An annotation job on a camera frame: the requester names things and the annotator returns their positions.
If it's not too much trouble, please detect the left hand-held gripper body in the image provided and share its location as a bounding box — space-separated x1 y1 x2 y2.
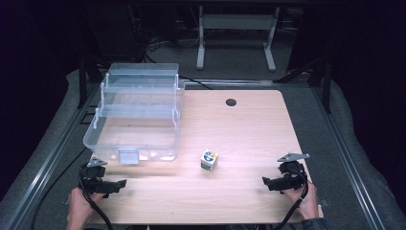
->
79 156 108 195

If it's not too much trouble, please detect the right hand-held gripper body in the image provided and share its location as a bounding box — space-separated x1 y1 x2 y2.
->
277 152 311 191

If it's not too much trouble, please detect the clear plastic tiered storage box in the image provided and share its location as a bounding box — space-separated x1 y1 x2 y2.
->
82 62 186 166

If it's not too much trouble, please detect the small printed cube box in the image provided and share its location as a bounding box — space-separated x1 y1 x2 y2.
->
200 149 219 173

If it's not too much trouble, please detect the person's right hand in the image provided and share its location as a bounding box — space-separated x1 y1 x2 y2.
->
282 181 320 221

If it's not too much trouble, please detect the person's left hand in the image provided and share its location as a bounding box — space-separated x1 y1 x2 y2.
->
66 186 106 230

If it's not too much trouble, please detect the white metal stand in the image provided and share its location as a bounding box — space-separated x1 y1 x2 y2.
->
195 5 282 72

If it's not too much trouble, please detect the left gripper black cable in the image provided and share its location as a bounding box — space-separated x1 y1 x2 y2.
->
78 166 114 230

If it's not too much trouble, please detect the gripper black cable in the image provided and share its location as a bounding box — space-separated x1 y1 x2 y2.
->
274 172 310 230
78 166 114 230

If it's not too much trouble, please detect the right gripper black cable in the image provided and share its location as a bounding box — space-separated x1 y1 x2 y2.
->
274 172 310 230

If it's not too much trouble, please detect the thin black floor cable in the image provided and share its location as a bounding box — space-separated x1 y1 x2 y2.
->
30 147 89 230

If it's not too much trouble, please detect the long aluminium rail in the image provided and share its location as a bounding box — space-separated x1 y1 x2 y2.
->
0 83 102 230
310 87 387 230

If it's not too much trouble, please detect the black metal post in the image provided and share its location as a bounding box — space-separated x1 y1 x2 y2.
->
276 57 331 113
78 57 103 109

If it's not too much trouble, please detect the short aluminium rail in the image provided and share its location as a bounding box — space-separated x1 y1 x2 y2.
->
183 79 274 87

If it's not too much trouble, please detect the tangle of black floor cables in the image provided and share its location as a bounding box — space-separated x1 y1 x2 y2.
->
127 6 167 65

